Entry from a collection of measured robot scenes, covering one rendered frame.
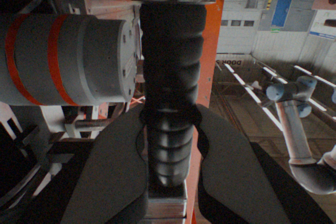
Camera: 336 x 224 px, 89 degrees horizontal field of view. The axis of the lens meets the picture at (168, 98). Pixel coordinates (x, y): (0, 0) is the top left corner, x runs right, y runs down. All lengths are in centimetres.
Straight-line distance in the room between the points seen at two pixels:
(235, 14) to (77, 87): 1369
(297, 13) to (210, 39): 1498
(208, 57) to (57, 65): 60
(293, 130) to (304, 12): 1513
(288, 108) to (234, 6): 1302
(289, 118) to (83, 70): 84
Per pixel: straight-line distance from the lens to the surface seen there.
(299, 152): 93
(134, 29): 275
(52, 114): 38
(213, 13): 73
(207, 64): 76
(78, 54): 24
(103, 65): 24
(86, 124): 40
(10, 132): 47
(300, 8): 1572
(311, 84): 102
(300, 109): 104
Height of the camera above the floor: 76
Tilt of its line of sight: 29 degrees up
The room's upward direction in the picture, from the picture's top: 179 degrees counter-clockwise
